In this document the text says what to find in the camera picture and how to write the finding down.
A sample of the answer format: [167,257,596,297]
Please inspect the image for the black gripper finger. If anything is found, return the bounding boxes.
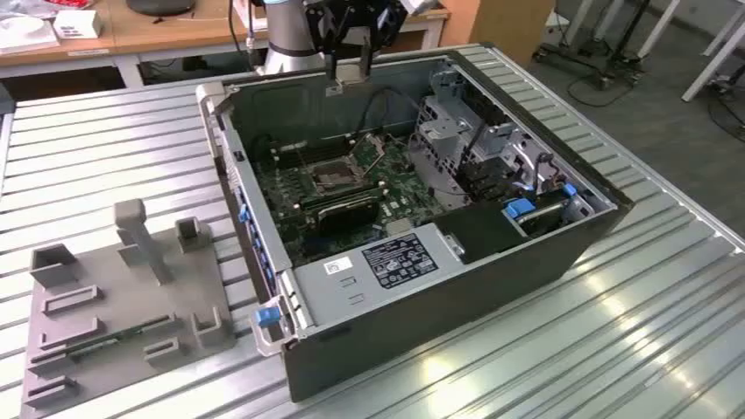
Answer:
[356,38,377,84]
[323,41,344,83]

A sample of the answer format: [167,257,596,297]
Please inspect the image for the silver CPU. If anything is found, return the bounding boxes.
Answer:
[336,64,369,85]

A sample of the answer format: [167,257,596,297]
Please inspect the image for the metal CPU socket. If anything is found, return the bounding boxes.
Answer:
[307,156,368,197]

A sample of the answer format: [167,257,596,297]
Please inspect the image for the grey metal drive cage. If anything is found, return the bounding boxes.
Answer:
[407,60,525,210]

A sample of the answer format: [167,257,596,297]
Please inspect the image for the wooden desk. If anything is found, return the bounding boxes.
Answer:
[0,0,453,66]

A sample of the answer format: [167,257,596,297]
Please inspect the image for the wooden cabinet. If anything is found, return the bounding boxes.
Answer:
[468,0,555,69]

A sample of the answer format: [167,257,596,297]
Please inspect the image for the black round object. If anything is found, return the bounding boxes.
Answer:
[126,0,198,15]

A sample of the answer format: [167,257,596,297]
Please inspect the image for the green motherboard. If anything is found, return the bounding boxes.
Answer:
[250,130,449,263]

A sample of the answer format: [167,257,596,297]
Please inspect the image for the black graphics card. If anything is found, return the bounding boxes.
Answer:
[302,191,383,239]

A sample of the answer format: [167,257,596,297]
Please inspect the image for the white cardboard box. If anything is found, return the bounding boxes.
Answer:
[51,9,104,40]

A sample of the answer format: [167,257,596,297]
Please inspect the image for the black wheeled stand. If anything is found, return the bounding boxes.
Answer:
[532,0,653,91]

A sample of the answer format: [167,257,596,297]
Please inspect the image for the blue disk carrier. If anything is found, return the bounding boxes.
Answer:
[501,198,569,239]

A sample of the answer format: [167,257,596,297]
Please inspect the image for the white foam tray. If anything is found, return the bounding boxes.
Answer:
[0,15,60,56]

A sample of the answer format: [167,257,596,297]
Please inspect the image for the grey power supply unit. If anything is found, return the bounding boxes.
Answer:
[288,222,467,328]

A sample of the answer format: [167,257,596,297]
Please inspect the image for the white table leg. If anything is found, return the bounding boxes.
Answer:
[680,0,745,104]

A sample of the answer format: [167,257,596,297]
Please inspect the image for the black PC case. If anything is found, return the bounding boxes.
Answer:
[195,41,636,405]

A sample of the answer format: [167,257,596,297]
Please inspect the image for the grey parts rack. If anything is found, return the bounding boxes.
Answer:
[20,198,240,416]

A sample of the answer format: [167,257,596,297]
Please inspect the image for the green RAM stick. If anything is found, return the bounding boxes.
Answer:
[32,316,176,363]

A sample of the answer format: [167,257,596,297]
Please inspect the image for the black internal cable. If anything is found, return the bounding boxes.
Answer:
[355,86,409,134]

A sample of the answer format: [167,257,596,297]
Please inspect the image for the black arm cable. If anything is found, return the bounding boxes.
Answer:
[227,0,262,71]

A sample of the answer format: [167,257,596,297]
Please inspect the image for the white table frame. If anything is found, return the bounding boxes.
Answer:
[547,0,683,60]

